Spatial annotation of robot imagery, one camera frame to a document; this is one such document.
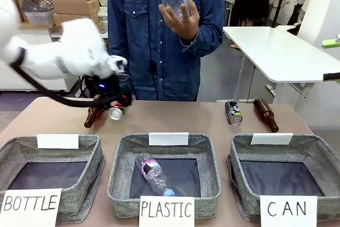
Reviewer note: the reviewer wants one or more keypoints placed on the white desk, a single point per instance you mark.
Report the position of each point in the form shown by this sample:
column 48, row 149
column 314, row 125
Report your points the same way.
column 279, row 51

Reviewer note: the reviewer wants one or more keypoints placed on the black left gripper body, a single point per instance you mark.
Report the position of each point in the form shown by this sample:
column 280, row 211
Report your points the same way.
column 107, row 87

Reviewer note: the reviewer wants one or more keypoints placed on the person's denim shirt torso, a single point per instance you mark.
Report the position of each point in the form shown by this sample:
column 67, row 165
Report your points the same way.
column 151, row 51

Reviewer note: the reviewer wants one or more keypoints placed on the crushed plastic bottle blue cap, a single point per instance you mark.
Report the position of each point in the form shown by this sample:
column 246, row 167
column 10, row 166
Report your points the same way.
column 154, row 175

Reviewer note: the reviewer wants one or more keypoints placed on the clear plastic crate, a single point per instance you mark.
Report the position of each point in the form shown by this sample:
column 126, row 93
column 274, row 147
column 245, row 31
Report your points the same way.
column 38, row 9

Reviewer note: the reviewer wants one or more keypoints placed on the person's left forearm denim sleeve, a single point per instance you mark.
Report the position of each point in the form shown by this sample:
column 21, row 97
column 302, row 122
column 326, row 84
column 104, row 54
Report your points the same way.
column 205, row 19

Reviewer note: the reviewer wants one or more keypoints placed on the grey fabric basket plastic label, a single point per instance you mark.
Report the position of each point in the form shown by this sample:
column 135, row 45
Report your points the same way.
column 164, row 168

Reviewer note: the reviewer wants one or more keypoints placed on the white paper sign CAN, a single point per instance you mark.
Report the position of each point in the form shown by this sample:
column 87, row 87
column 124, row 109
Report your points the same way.
column 288, row 211

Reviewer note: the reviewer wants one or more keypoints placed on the brown glass bottle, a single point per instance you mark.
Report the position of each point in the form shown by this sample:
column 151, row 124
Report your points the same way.
column 91, row 117
column 265, row 114

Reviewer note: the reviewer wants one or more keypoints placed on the grey fabric basket bottle label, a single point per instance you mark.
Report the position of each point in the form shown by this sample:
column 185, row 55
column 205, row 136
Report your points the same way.
column 53, row 168

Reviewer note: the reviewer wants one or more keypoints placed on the white paper sign BOTTLE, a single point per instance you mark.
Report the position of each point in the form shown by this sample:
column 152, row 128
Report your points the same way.
column 30, row 207

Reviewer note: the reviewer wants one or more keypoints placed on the blank white card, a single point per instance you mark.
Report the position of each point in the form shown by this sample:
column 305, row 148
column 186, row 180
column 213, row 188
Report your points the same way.
column 271, row 138
column 168, row 139
column 58, row 141

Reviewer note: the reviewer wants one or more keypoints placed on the grey fabric basket can label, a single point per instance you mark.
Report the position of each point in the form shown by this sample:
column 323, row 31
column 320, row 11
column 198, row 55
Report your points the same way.
column 281, row 171

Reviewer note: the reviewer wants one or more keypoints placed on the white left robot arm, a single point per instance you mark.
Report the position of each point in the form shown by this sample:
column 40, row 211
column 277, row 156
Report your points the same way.
column 66, row 51

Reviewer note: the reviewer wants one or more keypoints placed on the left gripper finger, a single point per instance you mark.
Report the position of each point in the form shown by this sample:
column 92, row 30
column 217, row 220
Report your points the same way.
column 104, row 104
column 128, row 104

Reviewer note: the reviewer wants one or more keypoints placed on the black green drink can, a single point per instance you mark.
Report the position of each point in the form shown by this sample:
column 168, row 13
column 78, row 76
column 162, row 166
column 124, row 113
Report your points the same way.
column 233, row 112

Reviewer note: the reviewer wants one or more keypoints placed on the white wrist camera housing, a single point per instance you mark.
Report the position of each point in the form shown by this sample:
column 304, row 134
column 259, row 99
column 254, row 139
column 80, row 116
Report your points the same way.
column 118, row 63

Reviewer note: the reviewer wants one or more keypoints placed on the flat cardboard box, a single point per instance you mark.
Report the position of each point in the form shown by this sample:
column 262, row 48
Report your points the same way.
column 75, row 19

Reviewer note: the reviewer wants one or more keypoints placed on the silver red drink can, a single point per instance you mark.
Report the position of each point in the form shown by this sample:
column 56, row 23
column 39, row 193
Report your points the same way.
column 117, row 112

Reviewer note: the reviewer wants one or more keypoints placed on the white paper sign PLASTIC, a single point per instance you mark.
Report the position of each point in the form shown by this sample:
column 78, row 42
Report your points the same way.
column 166, row 211

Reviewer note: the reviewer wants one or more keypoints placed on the person's left hand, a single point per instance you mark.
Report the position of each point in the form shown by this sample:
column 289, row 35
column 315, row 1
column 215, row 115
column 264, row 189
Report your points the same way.
column 183, row 23

